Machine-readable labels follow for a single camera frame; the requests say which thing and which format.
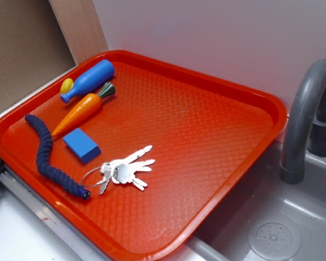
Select aluminium rail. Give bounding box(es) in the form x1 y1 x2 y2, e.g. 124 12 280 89
0 165 110 260

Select grey toy faucet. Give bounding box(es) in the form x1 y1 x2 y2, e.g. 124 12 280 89
280 59 326 184

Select dark blue braided rope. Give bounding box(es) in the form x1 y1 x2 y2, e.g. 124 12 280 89
24 114 92 201

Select brown cardboard panel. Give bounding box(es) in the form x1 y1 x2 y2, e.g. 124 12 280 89
0 1 75 113

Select grey toy sink basin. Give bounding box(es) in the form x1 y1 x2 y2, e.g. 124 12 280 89
187 142 326 260

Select silver keys on ring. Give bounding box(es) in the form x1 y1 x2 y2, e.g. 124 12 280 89
81 145 155 195

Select blue rectangular block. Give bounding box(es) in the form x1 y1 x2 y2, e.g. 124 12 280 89
62 128 101 164

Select yellow toy duck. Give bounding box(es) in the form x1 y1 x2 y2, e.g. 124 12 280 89
60 78 74 94

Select red plastic tray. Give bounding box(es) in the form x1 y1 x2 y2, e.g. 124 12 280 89
0 51 287 260

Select orange toy carrot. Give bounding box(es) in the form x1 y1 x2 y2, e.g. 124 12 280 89
52 82 116 137

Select blue toy bottle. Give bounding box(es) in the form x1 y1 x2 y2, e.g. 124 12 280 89
60 60 115 104

